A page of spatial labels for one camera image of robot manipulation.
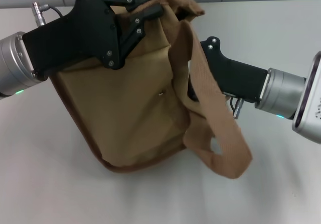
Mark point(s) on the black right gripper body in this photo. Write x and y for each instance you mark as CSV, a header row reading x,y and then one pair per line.
x,y
238,78

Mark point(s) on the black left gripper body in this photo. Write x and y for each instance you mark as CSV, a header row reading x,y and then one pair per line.
x,y
80,40

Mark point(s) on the khaki canvas food bag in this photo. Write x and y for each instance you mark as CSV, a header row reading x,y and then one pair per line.
x,y
130,103

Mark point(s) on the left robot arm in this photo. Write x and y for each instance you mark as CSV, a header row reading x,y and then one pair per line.
x,y
15,65

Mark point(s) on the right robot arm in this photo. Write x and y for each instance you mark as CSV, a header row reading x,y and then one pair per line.
x,y
283,93

